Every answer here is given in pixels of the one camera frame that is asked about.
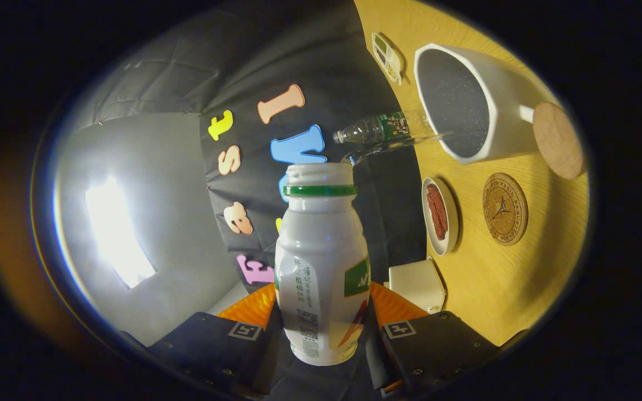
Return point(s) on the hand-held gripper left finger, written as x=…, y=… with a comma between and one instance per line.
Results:
x=215, y=348

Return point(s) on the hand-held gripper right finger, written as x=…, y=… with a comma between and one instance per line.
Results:
x=437, y=345

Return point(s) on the black backdrop cloth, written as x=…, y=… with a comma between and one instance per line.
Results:
x=298, y=50

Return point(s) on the white round plate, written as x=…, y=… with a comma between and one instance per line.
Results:
x=450, y=223

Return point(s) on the round cork coaster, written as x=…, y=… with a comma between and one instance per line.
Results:
x=504, y=209

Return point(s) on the white juice bottle green label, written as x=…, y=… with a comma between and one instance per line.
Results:
x=320, y=250

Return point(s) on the red sausage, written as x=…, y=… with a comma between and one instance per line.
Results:
x=441, y=214
x=432, y=209

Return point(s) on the wooden table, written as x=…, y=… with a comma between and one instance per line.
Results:
x=499, y=289

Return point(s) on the clear plastic water bottle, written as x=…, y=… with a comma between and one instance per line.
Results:
x=387, y=127

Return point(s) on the white divided dish with beans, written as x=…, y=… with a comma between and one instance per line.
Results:
x=390, y=58

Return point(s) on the ceiling light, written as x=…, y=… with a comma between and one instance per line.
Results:
x=120, y=234

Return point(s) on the cream toaster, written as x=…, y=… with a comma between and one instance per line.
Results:
x=415, y=284

